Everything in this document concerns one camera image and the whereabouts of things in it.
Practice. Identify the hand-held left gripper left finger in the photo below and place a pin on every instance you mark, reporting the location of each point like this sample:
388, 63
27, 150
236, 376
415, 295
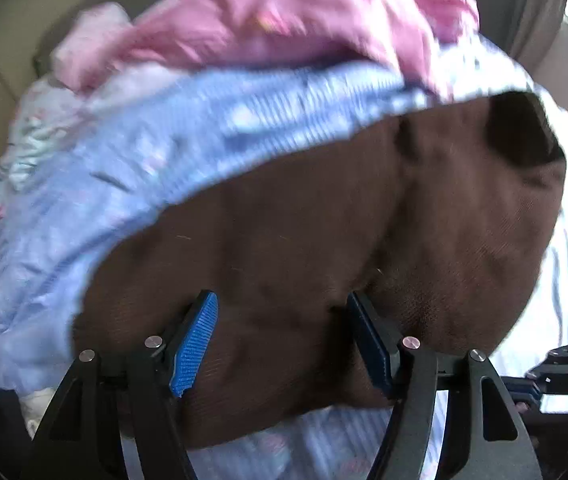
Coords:
195, 340

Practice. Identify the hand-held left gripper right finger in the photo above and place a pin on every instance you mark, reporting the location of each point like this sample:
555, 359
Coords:
369, 345

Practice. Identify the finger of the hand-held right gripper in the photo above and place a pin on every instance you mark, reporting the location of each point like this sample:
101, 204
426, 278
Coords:
561, 367

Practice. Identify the brown pants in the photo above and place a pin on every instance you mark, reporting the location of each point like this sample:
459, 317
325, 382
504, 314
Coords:
284, 240

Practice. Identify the blue patterned garment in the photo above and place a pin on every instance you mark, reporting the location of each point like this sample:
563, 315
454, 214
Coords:
114, 185

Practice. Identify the white floral garment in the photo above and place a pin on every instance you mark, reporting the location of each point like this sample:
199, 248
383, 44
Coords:
29, 140

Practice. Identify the pink garment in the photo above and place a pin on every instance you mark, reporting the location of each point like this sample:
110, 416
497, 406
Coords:
284, 25

